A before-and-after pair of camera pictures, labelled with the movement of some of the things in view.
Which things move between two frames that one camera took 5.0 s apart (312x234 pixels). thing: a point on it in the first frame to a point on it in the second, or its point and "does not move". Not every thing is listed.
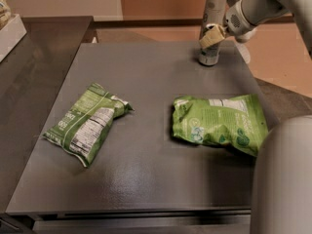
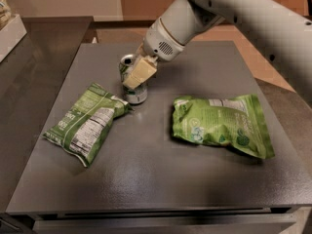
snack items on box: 5,13 does not move
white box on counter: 10,35 does not move
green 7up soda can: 210,55 to 138,95
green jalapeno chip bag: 80,129 does not move
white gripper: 236,22 to 161,44
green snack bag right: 234,121 does not move
